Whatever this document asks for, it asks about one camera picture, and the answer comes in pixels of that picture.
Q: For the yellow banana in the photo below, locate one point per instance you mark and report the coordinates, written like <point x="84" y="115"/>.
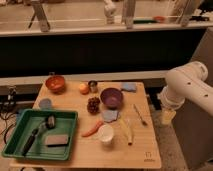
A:
<point x="127" y="131"/>

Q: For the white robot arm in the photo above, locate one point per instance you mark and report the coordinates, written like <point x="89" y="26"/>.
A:
<point x="185" y="82"/>

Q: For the small metal cup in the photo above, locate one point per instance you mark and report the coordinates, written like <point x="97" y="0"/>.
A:
<point x="93" y="86"/>

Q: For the white plastic cup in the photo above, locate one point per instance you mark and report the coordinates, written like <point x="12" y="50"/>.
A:
<point x="105" y="134"/>

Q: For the purple bowl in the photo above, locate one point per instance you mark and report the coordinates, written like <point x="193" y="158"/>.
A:
<point x="112" y="98"/>

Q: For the blue cloth at back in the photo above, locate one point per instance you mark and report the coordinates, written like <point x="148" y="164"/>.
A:
<point x="129" y="87"/>

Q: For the brown pine cone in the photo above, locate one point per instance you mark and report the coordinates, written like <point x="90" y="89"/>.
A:
<point x="93" y="105"/>

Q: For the orange fruit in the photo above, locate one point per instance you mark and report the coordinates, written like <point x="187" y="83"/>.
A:
<point x="83" y="88"/>

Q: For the blue cloth near bowl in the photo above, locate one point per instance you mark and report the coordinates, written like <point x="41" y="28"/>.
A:
<point x="110" y="115"/>

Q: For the orange carrot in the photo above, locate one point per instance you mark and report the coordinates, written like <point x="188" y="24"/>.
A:
<point x="93" y="130"/>

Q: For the orange bowl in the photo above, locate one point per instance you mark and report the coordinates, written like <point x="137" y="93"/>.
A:
<point x="55" y="83"/>

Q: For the green plastic tray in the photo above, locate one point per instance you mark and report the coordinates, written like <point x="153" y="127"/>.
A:
<point x="66" y="122"/>

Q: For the grey sponge block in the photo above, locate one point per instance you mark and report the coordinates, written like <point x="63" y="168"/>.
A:
<point x="56" y="140"/>

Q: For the black handled brush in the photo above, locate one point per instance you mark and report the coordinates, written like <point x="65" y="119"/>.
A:
<point x="47" y="124"/>

